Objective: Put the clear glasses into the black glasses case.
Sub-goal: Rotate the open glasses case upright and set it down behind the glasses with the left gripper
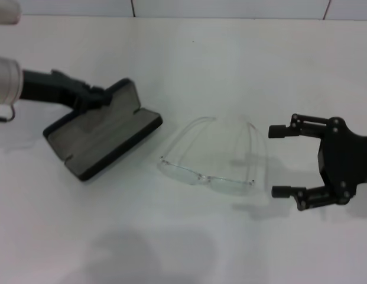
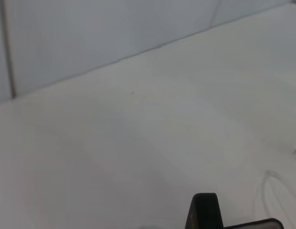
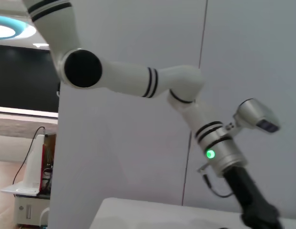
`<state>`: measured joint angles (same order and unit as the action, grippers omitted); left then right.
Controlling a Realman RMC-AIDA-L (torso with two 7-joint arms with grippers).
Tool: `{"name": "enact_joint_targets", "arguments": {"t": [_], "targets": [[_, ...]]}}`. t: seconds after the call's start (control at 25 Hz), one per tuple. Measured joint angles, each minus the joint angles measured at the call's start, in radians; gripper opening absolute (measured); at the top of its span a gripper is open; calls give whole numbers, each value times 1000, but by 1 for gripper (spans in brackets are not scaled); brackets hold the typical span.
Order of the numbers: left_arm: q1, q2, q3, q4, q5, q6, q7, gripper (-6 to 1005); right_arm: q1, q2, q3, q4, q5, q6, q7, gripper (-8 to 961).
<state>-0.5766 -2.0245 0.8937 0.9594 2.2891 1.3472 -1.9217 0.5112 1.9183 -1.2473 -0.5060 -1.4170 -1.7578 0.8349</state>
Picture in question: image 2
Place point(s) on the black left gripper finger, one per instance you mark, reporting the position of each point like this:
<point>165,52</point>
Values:
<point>205,212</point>

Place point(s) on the black glasses case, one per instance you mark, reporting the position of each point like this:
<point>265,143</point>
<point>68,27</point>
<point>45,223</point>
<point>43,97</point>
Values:
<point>252,225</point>

